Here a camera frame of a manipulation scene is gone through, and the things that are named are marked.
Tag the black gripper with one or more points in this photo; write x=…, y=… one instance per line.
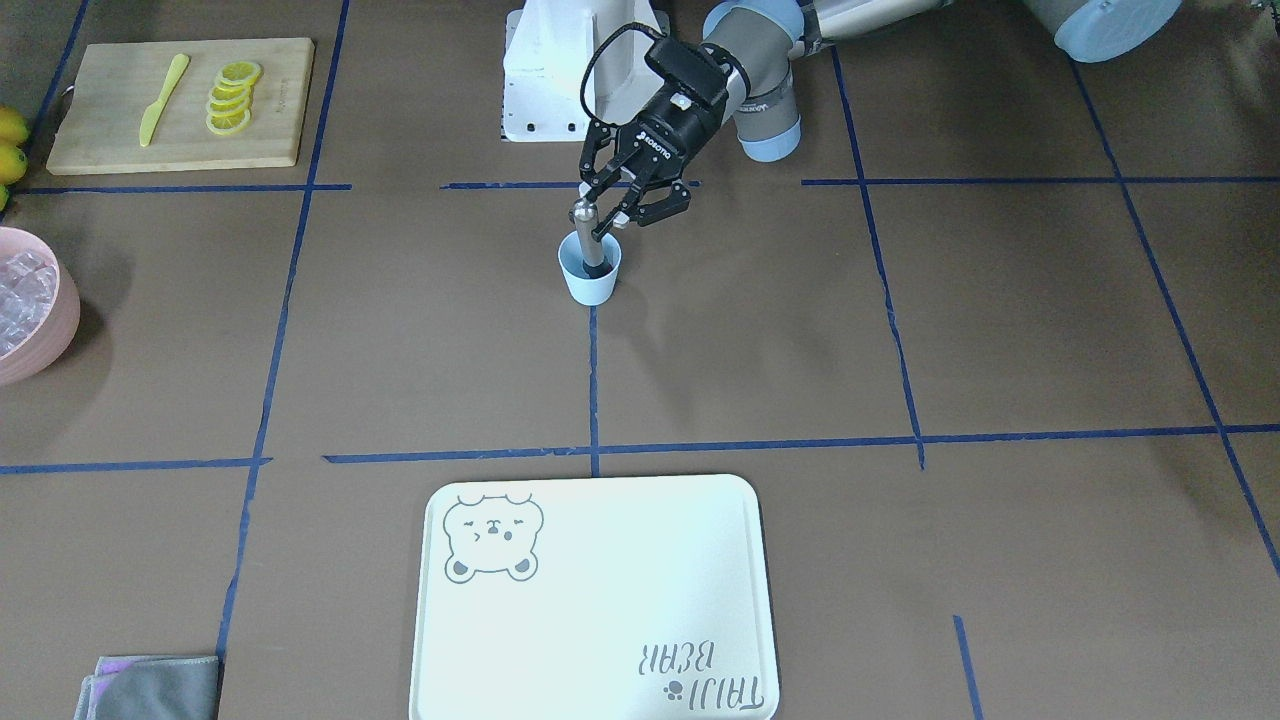
x=668, y=125

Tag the steel muddler black tip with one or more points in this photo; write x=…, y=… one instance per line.
x=589, y=240

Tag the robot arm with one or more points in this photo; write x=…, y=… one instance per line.
x=766, y=37

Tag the pink bowl of ice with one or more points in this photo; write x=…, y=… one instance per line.
x=41, y=306

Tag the lemon slice stack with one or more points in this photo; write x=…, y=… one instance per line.
x=230, y=99

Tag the cream bear serving tray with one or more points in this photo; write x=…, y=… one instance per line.
x=594, y=598

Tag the yellow plastic knife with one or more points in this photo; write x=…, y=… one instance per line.
x=154, y=111

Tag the wooden cutting board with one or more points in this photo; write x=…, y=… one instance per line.
x=115, y=82

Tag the yellow lemon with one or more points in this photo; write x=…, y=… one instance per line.
x=14, y=128
x=13, y=163

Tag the grey folded cloth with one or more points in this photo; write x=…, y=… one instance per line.
x=151, y=687

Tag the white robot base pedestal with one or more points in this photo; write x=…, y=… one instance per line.
x=548, y=48

